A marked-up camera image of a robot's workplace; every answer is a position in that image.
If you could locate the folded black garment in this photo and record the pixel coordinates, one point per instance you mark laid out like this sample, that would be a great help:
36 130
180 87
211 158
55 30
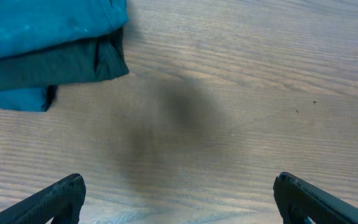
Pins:
82 61

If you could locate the folded blue garment bottom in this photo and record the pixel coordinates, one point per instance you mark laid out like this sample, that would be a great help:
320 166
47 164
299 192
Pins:
28 99

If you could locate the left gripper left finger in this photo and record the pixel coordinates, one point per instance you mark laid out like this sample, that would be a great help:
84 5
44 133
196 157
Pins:
59 203

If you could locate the folded blue shorts top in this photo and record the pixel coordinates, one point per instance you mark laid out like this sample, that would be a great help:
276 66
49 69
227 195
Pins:
27 25

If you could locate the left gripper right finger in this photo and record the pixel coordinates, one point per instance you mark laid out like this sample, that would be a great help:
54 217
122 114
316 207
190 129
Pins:
300 202

